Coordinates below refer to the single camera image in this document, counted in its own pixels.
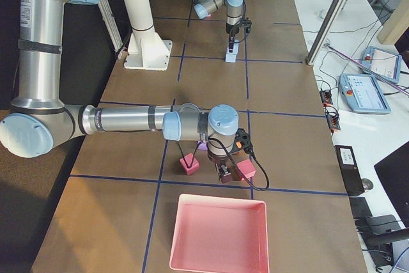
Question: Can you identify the white camera post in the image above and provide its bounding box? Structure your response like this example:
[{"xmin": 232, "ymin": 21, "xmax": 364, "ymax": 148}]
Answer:
[{"xmin": 124, "ymin": 0, "xmax": 173, "ymax": 71}]

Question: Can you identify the teach pendant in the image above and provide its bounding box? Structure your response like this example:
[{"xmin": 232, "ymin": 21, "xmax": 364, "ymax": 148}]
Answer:
[
  {"xmin": 339, "ymin": 74, "xmax": 391, "ymax": 114},
  {"xmin": 360, "ymin": 46, "xmax": 403, "ymax": 84}
]

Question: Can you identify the light blue foam block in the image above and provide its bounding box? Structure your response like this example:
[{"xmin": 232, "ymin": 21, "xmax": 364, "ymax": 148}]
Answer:
[
  {"xmin": 225, "ymin": 50, "xmax": 237, "ymax": 63},
  {"xmin": 227, "ymin": 39, "xmax": 240, "ymax": 55}
]

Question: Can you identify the black power adapter box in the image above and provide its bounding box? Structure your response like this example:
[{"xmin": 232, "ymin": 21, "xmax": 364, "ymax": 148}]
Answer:
[{"xmin": 334, "ymin": 145, "xmax": 364, "ymax": 196}]

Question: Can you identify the teach pendant near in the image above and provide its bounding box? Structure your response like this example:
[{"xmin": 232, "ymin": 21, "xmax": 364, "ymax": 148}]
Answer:
[{"xmin": 339, "ymin": 74, "xmax": 391, "ymax": 114}]

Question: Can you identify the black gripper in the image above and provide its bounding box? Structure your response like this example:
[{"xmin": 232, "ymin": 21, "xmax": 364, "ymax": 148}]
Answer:
[
  {"xmin": 206, "ymin": 128, "xmax": 252, "ymax": 183},
  {"xmin": 226, "ymin": 17, "xmax": 252, "ymax": 53}
]

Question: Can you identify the aluminium frame post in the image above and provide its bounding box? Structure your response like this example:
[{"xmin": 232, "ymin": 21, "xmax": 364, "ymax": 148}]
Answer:
[{"xmin": 305, "ymin": 0, "xmax": 347, "ymax": 66}]

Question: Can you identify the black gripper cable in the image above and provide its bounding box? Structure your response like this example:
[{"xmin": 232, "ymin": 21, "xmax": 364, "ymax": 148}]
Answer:
[{"xmin": 177, "ymin": 138, "xmax": 271, "ymax": 191}]

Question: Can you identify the teach pendant far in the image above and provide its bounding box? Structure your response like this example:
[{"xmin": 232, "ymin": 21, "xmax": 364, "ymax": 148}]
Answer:
[{"xmin": 360, "ymin": 46, "xmax": 403, "ymax": 84}]

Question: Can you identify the red plastic bin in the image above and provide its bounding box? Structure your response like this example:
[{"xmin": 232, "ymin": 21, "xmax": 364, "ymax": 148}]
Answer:
[{"xmin": 169, "ymin": 194, "xmax": 270, "ymax": 272}]

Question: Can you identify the black computer mouse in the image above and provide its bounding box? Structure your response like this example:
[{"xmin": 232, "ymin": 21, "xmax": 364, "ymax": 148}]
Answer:
[{"xmin": 362, "ymin": 178, "xmax": 374, "ymax": 192}]

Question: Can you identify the magenta foam block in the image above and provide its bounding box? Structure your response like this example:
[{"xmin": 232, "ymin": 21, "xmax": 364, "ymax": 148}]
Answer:
[{"xmin": 236, "ymin": 159, "xmax": 256, "ymax": 181}]

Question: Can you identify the purple foam block near red bin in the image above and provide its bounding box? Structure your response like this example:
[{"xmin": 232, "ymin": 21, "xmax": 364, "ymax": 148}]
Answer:
[{"xmin": 197, "ymin": 141, "xmax": 208, "ymax": 151}]

